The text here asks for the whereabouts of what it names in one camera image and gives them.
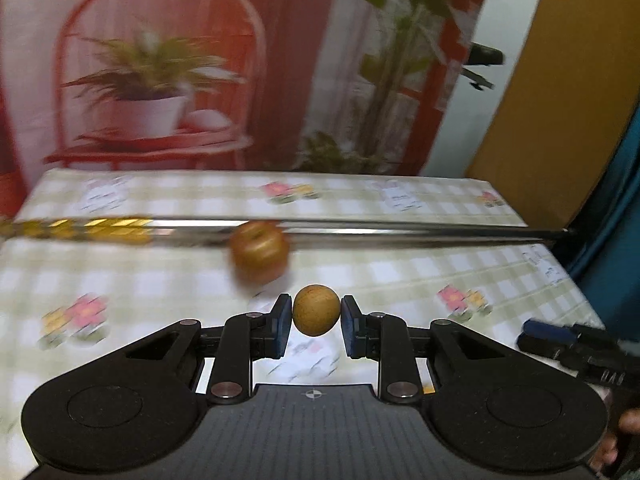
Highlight small tan longan fruit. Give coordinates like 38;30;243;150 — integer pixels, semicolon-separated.
293;284;341;337

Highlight right hand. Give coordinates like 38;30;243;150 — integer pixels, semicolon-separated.
590;390;639;478

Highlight red-brown apple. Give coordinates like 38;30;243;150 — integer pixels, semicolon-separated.
228;220;291;285

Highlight teal curtain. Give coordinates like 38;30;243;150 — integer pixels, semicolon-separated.
568;114;639;338

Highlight checkered bunny tablecloth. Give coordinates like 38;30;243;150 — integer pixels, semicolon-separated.
1;169;600;479

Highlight long metal pole gold band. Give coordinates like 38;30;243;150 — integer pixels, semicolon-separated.
1;217;572;247

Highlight brown wooden board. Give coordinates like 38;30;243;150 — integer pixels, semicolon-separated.
466;0;639;229

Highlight printed chair plant backdrop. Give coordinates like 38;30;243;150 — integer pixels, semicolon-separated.
1;0;485;216

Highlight black clamp on backdrop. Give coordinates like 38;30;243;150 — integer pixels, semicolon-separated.
461;42;504;91

